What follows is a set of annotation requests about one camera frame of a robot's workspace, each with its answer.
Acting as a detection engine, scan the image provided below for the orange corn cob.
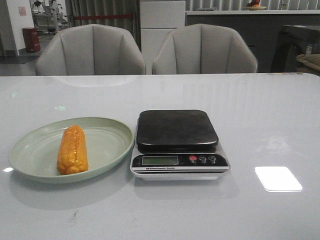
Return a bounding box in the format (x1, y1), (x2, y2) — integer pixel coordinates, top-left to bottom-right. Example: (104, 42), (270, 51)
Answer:
(57, 125), (89, 175)

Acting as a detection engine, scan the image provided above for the digital kitchen scale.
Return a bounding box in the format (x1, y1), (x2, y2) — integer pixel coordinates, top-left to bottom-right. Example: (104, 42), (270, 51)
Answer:
(130, 109), (231, 181)

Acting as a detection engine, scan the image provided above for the grey armchair right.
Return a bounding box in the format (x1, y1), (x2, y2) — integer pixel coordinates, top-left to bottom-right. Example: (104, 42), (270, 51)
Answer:
(151, 23), (258, 75)

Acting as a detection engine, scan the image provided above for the grey armchair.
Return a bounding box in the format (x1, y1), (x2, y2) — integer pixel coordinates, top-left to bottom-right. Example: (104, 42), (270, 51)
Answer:
(151, 23), (258, 75)
(35, 24), (146, 76)

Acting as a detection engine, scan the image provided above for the light green plate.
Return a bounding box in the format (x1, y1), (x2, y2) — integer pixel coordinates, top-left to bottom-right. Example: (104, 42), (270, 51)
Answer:
(9, 117), (134, 184)

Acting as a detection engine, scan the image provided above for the white cabinet column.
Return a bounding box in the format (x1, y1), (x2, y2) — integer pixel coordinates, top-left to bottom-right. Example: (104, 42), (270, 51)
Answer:
(139, 0), (186, 75)

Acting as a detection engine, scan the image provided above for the grey armchair left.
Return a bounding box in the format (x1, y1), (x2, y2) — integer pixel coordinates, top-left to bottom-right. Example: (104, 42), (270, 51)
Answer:
(35, 24), (146, 76)

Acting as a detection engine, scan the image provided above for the red barrier belt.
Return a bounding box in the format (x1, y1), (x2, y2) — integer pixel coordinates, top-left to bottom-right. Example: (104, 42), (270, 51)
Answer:
(73, 13), (134, 20)

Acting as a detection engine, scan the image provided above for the dark counter sideboard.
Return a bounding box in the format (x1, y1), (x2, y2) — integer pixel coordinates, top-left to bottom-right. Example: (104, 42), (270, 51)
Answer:
(185, 10), (320, 73)

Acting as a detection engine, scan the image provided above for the grey pleated curtain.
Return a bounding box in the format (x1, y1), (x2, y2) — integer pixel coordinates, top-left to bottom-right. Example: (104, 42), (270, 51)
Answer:
(65, 0), (141, 47)

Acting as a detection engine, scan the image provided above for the fruit bowl on counter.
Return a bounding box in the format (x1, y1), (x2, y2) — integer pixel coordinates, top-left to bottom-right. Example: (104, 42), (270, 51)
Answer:
(245, 0), (267, 11)

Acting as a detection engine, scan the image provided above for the dark appliance at right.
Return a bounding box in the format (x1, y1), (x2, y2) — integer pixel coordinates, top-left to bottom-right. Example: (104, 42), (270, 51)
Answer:
(270, 25), (320, 73)

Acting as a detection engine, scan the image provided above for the tan cushion at right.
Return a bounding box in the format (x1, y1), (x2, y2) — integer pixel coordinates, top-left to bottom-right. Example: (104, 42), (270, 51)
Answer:
(296, 53), (320, 76)

